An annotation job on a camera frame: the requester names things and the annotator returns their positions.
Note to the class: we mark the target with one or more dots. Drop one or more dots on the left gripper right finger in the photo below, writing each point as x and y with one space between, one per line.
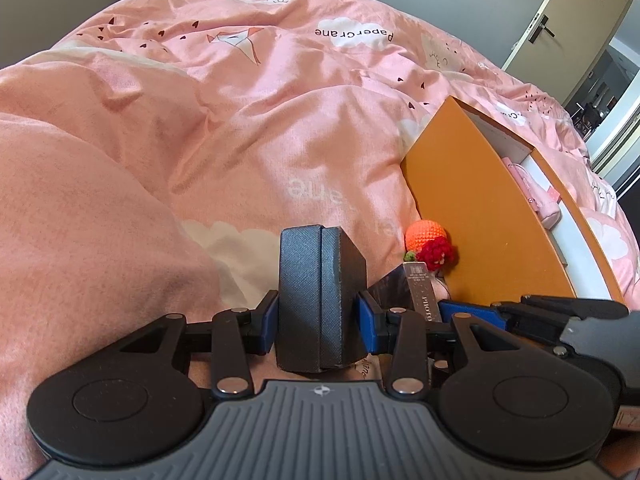
408 338

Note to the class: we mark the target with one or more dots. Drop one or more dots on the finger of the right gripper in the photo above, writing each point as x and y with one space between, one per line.
525 321
580 307

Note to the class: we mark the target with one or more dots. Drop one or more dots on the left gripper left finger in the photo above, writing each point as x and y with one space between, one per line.
231 337

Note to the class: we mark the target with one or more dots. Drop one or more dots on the dark textured gift box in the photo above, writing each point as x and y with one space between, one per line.
321 272

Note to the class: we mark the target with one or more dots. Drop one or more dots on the orange crochet fruit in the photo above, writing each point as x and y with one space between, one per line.
428 242

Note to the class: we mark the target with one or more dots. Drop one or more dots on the patterned photo box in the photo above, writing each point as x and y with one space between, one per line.
411 287

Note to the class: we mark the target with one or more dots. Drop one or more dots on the orange cardboard box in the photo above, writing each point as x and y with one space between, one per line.
456 173

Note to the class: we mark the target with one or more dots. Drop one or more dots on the pink fabric pouch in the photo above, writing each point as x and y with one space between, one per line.
543 201

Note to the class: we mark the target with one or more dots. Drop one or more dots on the pink paper crane duvet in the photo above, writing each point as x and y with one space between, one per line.
151 159

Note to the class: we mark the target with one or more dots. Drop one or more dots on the beige door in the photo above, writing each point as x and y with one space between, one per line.
562 43

